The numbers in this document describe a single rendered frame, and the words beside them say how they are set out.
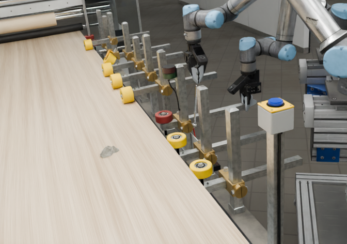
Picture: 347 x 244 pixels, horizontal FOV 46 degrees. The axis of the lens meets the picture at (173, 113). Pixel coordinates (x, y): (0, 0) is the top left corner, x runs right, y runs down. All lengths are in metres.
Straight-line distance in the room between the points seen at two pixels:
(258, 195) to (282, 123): 1.78
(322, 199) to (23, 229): 1.69
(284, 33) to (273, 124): 0.85
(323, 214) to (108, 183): 1.33
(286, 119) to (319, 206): 1.39
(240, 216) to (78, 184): 0.59
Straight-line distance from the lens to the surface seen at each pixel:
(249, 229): 1.50
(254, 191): 2.91
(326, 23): 1.54
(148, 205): 1.31
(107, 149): 1.63
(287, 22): 1.89
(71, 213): 1.35
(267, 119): 1.11
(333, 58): 1.51
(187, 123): 1.86
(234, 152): 1.43
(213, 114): 1.98
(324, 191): 2.58
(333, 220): 2.37
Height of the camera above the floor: 1.66
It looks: 24 degrees down
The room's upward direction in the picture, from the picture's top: 6 degrees counter-clockwise
